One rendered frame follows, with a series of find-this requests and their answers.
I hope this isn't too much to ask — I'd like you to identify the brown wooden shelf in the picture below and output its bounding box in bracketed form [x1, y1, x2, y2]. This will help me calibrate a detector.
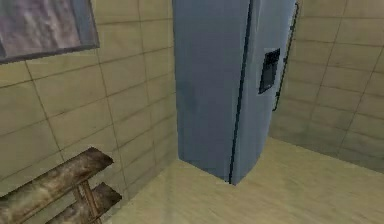
[0, 146, 123, 224]

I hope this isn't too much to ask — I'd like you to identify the black fridge handle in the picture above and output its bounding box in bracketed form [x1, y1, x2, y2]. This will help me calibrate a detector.
[272, 0, 300, 112]

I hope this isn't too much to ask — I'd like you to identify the blue-grey fridge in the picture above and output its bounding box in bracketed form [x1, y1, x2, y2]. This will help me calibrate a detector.
[171, 0, 299, 186]

